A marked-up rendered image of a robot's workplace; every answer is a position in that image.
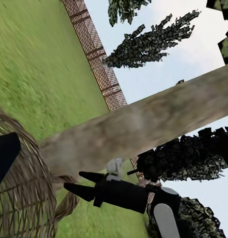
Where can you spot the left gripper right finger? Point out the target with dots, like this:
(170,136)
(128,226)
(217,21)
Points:
(223,146)

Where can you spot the wicker basket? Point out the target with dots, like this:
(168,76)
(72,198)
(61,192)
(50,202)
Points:
(37,174)

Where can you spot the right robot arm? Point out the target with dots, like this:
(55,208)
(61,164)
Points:
(111,189)

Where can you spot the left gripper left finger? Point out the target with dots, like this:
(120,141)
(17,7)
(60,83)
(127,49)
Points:
(9,150)

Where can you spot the bush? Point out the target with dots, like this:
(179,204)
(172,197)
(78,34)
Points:
(201,219)

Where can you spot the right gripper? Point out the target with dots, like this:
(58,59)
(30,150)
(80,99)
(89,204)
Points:
(114,192)

